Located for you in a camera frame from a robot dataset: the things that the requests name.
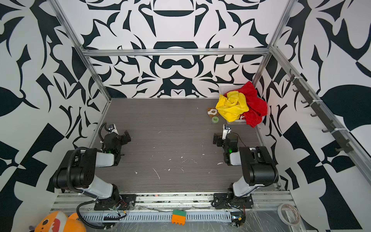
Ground orange shark plush toy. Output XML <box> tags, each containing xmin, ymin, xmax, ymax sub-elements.
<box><xmin>30</xmin><ymin>211</ymin><xmax>87</xmax><ymax>232</ymax></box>

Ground white slotted cable duct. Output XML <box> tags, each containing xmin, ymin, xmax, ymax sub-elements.
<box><xmin>83</xmin><ymin>211</ymin><xmax>231</xmax><ymax>223</ymax></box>

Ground green circuit board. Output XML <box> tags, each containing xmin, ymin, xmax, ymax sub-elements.
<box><xmin>231</xmin><ymin>212</ymin><xmax>246</xmax><ymax>227</ymax></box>

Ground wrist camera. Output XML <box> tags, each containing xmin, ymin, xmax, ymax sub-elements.
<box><xmin>222</xmin><ymin>124</ymin><xmax>231</xmax><ymax>140</ymax></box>
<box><xmin>106</xmin><ymin>124</ymin><xmax>118</xmax><ymax>134</ymax></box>

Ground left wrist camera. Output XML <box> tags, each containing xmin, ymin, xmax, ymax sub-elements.
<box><xmin>106</xmin><ymin>124</ymin><xmax>118</xmax><ymax>134</ymax></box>

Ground yellow shorts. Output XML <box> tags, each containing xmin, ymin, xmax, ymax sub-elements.
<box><xmin>215</xmin><ymin>91</ymin><xmax>250</xmax><ymax>122</ymax></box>

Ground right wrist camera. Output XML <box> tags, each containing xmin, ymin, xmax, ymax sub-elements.
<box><xmin>222</xmin><ymin>124</ymin><xmax>231</xmax><ymax>140</ymax></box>

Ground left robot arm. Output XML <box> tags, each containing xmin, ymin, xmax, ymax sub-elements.
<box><xmin>52</xmin><ymin>130</ymin><xmax>131</xmax><ymax>210</ymax></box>

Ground grey wall hook rack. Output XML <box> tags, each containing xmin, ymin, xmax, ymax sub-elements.
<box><xmin>287</xmin><ymin>69</ymin><xmax>354</xmax><ymax>153</ymax></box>

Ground clear tape roll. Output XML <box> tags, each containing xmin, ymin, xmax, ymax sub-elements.
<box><xmin>277</xmin><ymin>204</ymin><xmax>300</xmax><ymax>226</ymax></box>

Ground green tape roll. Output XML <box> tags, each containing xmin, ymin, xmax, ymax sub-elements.
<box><xmin>212</xmin><ymin>116</ymin><xmax>219</xmax><ymax>123</ymax></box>

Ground white plastic basket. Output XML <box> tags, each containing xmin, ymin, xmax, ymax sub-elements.
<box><xmin>218</xmin><ymin>84</ymin><xmax>263</xmax><ymax>126</ymax></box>

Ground red shorts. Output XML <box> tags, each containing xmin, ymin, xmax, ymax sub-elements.
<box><xmin>224</xmin><ymin>81</ymin><xmax>268</xmax><ymax>128</ymax></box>

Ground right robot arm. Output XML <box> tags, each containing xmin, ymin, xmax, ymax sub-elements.
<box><xmin>213</xmin><ymin>133</ymin><xmax>279</xmax><ymax>198</ymax></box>

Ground brown white plush toy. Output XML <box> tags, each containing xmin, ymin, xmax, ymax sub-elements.
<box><xmin>207</xmin><ymin>108</ymin><xmax>219</xmax><ymax>118</ymax></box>

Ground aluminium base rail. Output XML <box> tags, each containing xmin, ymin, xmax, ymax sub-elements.
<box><xmin>50</xmin><ymin>190</ymin><xmax>296</xmax><ymax>214</ymax></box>

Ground orange green toy block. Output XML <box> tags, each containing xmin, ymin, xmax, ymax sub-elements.
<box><xmin>172</xmin><ymin>210</ymin><xmax>186</xmax><ymax>226</ymax></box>

